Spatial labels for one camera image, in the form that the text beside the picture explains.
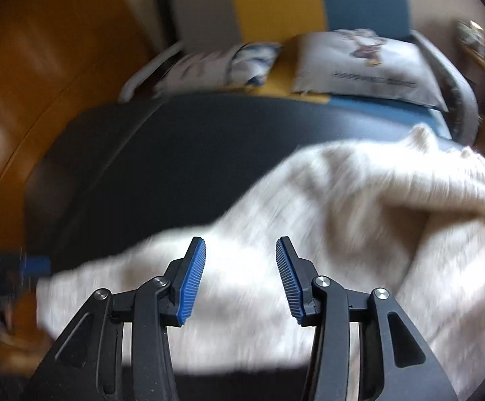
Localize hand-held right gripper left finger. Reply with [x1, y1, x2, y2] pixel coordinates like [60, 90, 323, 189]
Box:
[21, 237, 206, 401]

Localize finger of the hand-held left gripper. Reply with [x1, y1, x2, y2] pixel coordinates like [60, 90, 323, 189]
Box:
[20, 257, 52, 278]

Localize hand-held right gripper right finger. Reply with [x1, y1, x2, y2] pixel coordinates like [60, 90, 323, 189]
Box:
[276, 236, 460, 401]

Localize cream knit sweater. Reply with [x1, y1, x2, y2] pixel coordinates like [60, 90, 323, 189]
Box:
[35, 125, 485, 374]

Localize triangle pattern pillow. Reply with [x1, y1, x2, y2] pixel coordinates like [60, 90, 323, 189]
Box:
[154, 42, 282, 93]

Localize grey deer print pillow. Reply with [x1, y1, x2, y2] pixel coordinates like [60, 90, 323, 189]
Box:
[290, 29, 450, 111]

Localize grey yellow blue sofa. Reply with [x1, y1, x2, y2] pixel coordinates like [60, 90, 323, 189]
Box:
[119, 0, 477, 143]

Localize white chair frame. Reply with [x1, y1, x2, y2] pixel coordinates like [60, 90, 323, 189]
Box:
[118, 42, 185, 103]

